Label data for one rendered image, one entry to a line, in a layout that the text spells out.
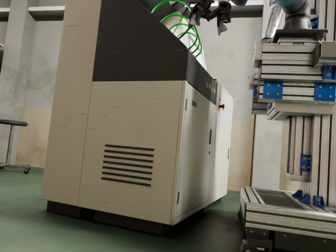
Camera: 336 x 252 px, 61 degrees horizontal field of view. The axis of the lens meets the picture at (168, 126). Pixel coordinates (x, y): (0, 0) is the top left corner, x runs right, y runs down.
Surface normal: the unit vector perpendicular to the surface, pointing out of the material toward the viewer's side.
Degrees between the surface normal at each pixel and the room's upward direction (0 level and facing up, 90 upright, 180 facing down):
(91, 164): 90
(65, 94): 90
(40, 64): 90
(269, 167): 90
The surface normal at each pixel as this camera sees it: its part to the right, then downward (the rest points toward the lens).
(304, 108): -0.22, -0.11
